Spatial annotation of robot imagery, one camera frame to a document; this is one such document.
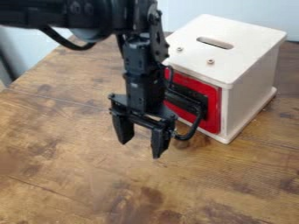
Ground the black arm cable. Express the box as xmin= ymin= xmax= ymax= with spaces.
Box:
xmin=39 ymin=25 xmax=99 ymax=52

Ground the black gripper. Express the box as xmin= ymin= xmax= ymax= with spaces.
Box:
xmin=110 ymin=35 xmax=176 ymax=159

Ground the red drawer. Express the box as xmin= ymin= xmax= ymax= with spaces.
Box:
xmin=164 ymin=68 xmax=222 ymax=134

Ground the white wooden box cabinet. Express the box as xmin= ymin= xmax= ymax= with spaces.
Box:
xmin=164 ymin=14 xmax=286 ymax=144

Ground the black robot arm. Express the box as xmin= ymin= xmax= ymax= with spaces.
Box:
xmin=0 ymin=0 xmax=176 ymax=158

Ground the black drawer handle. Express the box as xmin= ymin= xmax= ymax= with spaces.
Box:
xmin=164 ymin=82 xmax=209 ymax=141

